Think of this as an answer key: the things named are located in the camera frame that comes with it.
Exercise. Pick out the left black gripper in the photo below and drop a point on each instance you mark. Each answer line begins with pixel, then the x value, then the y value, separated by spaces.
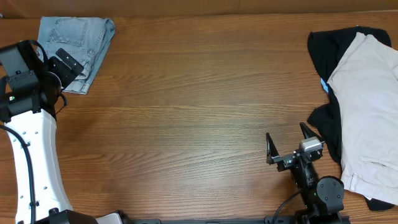
pixel 66 65

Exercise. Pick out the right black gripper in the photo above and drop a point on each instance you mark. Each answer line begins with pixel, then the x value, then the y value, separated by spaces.
pixel 287 159

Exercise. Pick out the light blue denim shorts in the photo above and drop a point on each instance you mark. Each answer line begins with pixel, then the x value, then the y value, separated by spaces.
pixel 86 39

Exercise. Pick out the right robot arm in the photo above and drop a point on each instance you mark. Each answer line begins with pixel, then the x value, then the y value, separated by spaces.
pixel 322 197

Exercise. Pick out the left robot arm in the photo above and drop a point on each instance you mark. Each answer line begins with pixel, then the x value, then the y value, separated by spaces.
pixel 29 91

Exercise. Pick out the beige pink shorts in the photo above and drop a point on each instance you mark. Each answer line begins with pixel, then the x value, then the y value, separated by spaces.
pixel 365 85

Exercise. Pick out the black garment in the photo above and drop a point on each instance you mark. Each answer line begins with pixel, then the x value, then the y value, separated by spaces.
pixel 326 50

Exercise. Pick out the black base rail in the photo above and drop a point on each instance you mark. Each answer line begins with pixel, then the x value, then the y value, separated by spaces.
pixel 217 221

